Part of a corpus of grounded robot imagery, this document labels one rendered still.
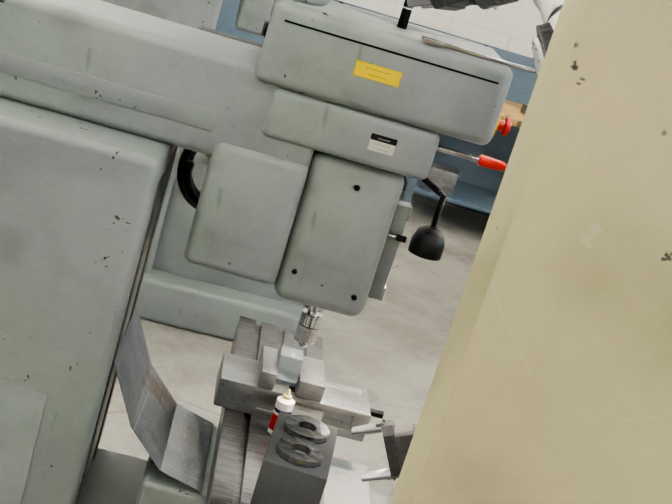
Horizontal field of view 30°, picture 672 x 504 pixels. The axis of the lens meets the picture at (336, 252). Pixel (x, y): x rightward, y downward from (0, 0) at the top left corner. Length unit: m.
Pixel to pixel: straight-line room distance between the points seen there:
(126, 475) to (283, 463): 0.69
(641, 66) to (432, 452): 0.26
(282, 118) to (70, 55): 0.41
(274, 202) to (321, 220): 0.10
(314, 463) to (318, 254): 0.45
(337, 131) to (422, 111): 0.17
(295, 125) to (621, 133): 1.71
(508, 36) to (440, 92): 6.78
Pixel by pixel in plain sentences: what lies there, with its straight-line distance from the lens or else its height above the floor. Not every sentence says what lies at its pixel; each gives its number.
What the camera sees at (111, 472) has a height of 0.76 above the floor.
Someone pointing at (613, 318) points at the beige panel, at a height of 1.97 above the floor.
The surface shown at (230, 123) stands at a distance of 2.42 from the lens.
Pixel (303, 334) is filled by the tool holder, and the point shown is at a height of 1.22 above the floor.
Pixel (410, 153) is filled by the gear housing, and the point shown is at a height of 1.68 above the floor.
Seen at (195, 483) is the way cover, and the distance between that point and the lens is 2.66.
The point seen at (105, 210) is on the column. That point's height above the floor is 1.44.
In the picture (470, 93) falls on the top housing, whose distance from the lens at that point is 2.40.
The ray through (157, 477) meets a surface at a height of 0.88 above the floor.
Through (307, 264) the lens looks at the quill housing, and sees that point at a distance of 2.50.
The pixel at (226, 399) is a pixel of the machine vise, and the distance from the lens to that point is 2.83.
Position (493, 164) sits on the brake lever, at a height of 1.70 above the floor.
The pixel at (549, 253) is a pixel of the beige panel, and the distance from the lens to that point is 0.73.
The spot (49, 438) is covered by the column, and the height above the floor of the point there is 0.96.
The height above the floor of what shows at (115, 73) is 1.67.
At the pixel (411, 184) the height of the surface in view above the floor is 0.26.
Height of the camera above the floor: 2.17
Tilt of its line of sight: 17 degrees down
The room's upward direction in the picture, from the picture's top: 17 degrees clockwise
